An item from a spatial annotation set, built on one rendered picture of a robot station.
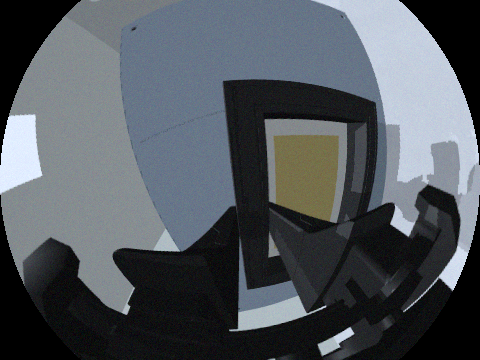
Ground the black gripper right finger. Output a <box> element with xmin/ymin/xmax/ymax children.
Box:
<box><xmin>268</xmin><ymin>201</ymin><xmax>395</xmax><ymax>313</ymax></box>

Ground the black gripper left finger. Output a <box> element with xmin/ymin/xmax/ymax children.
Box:
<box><xmin>112</xmin><ymin>207</ymin><xmax>240</xmax><ymax>329</ymax></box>

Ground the black picture frame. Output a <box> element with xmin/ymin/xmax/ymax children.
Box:
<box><xmin>223</xmin><ymin>79</ymin><xmax>379</xmax><ymax>289</ymax></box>

